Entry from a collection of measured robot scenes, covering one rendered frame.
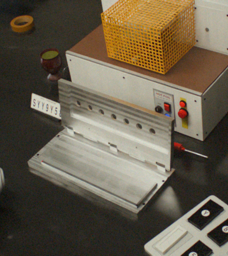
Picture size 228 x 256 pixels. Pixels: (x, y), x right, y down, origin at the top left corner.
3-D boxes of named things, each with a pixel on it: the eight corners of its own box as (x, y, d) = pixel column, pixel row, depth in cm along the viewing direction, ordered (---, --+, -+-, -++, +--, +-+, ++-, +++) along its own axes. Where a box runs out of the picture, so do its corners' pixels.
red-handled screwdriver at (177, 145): (155, 146, 189) (155, 140, 188) (160, 141, 191) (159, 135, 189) (205, 163, 181) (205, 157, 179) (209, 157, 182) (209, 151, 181)
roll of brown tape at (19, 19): (18, 35, 257) (16, 30, 255) (8, 26, 264) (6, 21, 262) (38, 25, 260) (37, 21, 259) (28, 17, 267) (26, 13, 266)
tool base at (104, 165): (28, 166, 190) (26, 158, 188) (68, 129, 202) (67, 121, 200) (137, 218, 167) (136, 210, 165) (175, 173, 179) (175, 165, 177)
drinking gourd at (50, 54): (69, 76, 227) (64, 53, 220) (51, 86, 223) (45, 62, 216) (58, 67, 232) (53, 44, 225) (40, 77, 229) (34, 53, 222)
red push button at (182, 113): (176, 117, 185) (175, 109, 183) (180, 114, 186) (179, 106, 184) (185, 121, 183) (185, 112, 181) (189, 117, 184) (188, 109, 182)
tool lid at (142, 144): (57, 80, 189) (61, 78, 190) (62, 129, 199) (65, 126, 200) (171, 121, 166) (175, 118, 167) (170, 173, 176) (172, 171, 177)
